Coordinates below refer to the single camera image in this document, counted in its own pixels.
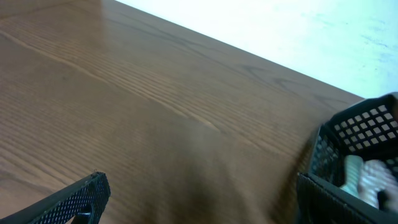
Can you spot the white plastic fork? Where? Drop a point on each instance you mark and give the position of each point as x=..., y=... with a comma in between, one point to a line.
x=375, y=177

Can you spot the dark green plastic basket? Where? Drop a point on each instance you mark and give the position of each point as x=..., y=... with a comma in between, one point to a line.
x=367, y=129

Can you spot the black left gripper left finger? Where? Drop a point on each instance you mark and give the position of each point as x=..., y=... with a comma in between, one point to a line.
x=81, y=202

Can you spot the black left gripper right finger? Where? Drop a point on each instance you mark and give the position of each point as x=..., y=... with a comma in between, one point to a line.
x=322, y=202

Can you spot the pale green plastic fork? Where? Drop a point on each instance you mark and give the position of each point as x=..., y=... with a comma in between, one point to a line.
x=352, y=168

